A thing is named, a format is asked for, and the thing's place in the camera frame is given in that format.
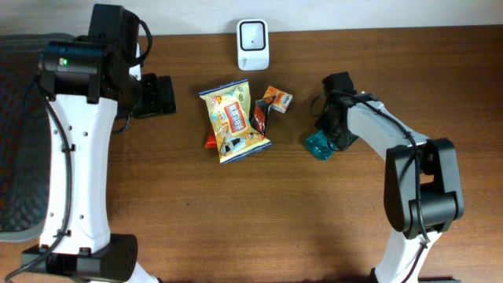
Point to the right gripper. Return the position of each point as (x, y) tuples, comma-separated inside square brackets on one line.
[(322, 123)]

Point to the black red snack wrapper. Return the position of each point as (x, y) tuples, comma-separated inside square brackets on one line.
[(259, 117)]

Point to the yellow snack bag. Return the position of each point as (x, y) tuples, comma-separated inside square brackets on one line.
[(228, 108)]

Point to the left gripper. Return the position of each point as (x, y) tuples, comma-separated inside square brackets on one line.
[(160, 98)]

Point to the blue mouthwash bottle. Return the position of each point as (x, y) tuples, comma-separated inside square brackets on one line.
[(320, 146)]

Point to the red candy bag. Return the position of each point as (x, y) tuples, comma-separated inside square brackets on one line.
[(211, 140)]

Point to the grey plastic basket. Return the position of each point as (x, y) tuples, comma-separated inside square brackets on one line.
[(25, 138)]

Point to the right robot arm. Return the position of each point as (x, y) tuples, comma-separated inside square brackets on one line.
[(422, 183)]

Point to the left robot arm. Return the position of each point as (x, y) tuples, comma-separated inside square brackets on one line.
[(86, 84)]

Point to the small orange tissue pack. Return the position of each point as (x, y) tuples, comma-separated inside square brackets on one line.
[(281, 100)]

